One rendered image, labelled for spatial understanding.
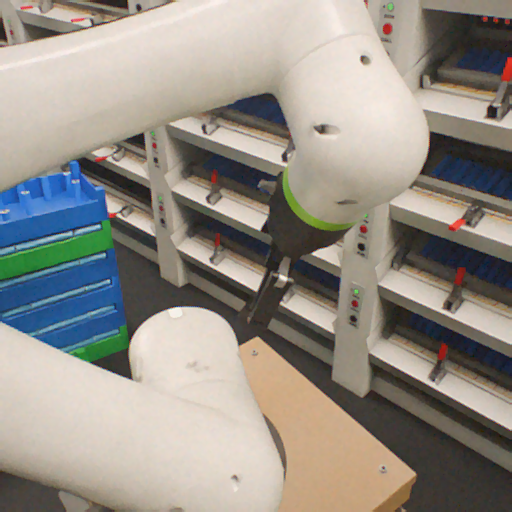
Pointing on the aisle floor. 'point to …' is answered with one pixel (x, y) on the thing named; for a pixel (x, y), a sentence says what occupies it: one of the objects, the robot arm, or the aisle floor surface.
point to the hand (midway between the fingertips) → (261, 271)
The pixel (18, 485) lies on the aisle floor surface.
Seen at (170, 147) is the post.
